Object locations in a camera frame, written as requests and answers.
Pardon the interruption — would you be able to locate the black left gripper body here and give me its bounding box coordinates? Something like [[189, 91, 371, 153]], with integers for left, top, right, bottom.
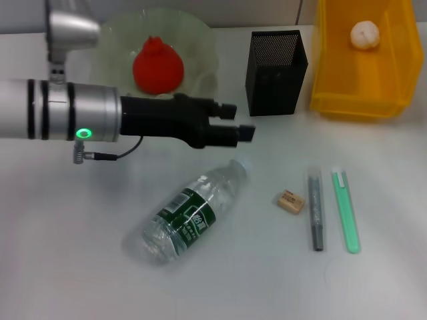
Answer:
[[119, 92, 220, 150]]

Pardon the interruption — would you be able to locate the red round fruit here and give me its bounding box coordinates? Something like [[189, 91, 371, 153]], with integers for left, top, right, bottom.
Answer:
[[132, 35, 185, 97]]

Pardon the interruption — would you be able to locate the clear green-label water bottle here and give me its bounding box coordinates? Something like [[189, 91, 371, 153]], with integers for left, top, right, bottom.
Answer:
[[121, 158, 253, 267]]

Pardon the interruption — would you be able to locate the small beige eraser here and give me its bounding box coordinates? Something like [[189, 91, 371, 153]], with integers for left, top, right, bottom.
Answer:
[[276, 189, 306, 216]]

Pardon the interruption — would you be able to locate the grey pen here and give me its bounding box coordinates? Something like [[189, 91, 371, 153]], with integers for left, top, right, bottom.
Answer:
[[306, 167, 326, 252]]

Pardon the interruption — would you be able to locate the black mesh pen holder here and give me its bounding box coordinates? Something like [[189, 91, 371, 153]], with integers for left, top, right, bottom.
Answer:
[[245, 29, 310, 117]]

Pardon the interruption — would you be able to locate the clear glass fruit plate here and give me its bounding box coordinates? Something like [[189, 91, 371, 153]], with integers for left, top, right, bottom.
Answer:
[[89, 8, 221, 101]]

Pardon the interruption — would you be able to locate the yellow plastic bin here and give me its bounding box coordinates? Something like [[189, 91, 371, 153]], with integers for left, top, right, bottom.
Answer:
[[309, 0, 423, 121]]

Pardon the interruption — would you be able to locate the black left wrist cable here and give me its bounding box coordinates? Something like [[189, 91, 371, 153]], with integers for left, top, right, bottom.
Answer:
[[72, 135, 143, 165]]

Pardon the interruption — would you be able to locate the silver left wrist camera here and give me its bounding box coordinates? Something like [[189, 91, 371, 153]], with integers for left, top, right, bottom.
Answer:
[[45, 9, 101, 83]]

